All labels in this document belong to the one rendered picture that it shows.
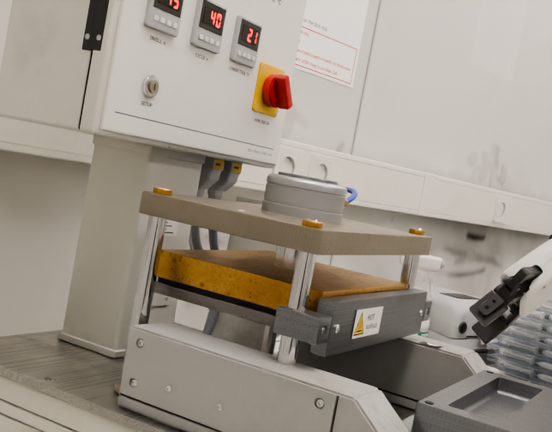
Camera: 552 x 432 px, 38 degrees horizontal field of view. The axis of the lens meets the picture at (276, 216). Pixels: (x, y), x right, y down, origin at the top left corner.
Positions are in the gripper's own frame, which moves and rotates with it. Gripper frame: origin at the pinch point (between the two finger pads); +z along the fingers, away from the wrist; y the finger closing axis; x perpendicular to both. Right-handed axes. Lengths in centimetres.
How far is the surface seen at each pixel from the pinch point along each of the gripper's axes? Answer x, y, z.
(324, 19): -67, -14, -18
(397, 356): 3.1, 26.0, 13.3
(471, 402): 13.4, 38.8, 11.6
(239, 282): -5, 47, 21
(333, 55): -63, -20, -16
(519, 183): -49, -110, -53
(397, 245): -2.2, 38.0, 7.4
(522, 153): -54, -104, -58
